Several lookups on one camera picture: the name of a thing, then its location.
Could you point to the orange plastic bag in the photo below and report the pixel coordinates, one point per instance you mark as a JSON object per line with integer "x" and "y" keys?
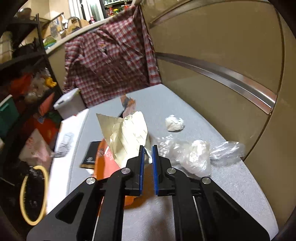
{"x": 105, "y": 165}

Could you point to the green plastic storage box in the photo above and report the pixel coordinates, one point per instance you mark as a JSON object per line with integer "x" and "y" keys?
{"x": 8, "y": 114}

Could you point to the white paper with drawing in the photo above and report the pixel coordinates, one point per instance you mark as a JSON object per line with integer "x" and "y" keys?
{"x": 59, "y": 177}

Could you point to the white lidded plastic bin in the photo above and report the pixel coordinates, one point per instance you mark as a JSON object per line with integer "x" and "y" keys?
{"x": 70, "y": 104}

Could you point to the pink white plastic bag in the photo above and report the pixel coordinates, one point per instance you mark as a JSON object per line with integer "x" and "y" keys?
{"x": 36, "y": 151}

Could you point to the small colourful snack wrapper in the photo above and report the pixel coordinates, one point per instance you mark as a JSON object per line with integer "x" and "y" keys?
{"x": 129, "y": 105}

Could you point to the beige paper bag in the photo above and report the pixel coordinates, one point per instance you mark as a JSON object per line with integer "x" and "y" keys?
{"x": 124, "y": 136}

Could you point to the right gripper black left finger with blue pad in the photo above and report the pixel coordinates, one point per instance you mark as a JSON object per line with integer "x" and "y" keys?
{"x": 94, "y": 210}

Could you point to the red plaid shirt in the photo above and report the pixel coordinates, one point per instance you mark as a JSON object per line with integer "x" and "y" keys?
{"x": 112, "y": 60}

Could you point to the black booklet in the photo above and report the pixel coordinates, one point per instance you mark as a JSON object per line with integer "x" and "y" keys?
{"x": 90, "y": 156}

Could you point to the yellow rimmed trash bin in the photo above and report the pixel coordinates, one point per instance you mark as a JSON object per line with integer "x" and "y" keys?
{"x": 33, "y": 195}

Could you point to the crumpled white tissue ball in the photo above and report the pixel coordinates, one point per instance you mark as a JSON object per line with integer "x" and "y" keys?
{"x": 174, "y": 124}

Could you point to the clear plastic wrapper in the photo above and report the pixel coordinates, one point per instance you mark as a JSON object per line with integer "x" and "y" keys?
{"x": 227, "y": 153}

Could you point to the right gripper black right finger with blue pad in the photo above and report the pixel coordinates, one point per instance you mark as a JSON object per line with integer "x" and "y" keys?
{"x": 202, "y": 210}

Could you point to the black metal shelving rack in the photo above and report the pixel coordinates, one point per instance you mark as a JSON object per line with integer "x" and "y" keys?
{"x": 14, "y": 140}

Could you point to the steel pot on shelf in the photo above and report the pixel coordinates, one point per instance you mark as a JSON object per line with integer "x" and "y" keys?
{"x": 6, "y": 50}

